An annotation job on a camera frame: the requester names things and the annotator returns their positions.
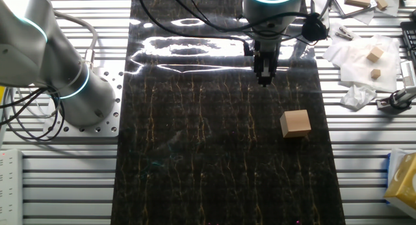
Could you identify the yellow tissue box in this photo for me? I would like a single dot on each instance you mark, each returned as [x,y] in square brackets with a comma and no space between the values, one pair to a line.
[404,182]

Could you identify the white paper with drawing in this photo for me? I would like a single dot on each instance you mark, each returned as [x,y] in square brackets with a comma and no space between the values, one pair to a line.
[393,4]

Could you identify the white tissue sheet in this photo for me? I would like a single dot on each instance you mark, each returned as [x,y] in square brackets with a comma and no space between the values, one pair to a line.
[395,166]

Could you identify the large wooden cube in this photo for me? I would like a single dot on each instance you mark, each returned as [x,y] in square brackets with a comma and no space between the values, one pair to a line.
[295,124]

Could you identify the black marble pattern mat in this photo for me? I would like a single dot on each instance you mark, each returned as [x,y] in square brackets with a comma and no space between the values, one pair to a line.
[195,153]

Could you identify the grey metal stand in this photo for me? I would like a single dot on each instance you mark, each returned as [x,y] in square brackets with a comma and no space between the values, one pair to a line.
[383,105]

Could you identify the long wooden block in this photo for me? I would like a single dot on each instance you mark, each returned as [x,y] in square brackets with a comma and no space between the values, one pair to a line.
[379,0]

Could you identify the black keyboard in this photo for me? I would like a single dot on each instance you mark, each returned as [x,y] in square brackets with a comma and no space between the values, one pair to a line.
[410,39]

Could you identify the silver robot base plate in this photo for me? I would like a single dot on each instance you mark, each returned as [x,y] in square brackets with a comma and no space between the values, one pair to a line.
[115,88]

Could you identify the silver ribbed device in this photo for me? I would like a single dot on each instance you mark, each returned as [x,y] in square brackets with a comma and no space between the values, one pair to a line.
[409,73]

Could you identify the small wooden cube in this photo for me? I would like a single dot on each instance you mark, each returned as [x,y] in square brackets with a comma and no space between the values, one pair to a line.
[375,54]

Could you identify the rectangular wooden block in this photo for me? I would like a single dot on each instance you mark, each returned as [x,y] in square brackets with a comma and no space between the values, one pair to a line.
[357,0]

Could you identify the tiny wooden cube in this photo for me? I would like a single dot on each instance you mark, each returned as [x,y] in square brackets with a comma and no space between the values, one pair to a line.
[375,73]

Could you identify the crumpled white tissue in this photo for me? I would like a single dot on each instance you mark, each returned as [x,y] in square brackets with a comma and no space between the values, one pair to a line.
[357,96]

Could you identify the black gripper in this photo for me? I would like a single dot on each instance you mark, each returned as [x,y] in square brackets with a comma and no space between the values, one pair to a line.
[266,54]

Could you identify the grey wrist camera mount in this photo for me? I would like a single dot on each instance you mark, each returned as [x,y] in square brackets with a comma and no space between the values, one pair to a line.
[317,0]

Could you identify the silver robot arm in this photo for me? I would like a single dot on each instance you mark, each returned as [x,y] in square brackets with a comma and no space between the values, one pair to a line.
[39,56]

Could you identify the white power strip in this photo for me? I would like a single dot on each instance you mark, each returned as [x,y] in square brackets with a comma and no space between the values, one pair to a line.
[11,186]

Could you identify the wooden blocks top right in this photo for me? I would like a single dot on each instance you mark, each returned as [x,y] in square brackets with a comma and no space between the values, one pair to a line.
[349,9]

